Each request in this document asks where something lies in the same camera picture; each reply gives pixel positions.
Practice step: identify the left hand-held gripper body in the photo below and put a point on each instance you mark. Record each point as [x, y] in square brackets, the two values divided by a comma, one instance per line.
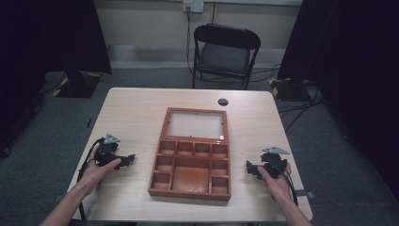
[105, 153]

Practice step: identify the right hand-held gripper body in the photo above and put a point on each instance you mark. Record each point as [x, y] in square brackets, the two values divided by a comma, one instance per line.
[273, 163]

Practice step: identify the wooden compartment box with glass lid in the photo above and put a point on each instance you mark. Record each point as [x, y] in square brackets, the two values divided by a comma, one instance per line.
[190, 175]

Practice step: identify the person's left hand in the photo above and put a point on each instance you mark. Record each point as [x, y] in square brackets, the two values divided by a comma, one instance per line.
[97, 172]

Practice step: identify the person's right hand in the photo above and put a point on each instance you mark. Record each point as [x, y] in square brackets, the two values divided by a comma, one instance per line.
[277, 185]

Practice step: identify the black stand base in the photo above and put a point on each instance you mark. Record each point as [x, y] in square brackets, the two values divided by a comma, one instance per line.
[290, 89]
[78, 84]

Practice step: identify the black folding chair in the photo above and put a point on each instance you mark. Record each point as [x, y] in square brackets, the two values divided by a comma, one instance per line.
[224, 56]

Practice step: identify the dark curtain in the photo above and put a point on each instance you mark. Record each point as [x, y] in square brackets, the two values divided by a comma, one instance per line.
[47, 37]
[351, 62]

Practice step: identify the grey table edge bracket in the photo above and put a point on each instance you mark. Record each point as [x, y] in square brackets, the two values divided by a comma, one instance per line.
[306, 194]

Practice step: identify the white wall socket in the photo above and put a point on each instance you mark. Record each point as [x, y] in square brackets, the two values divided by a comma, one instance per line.
[193, 5]

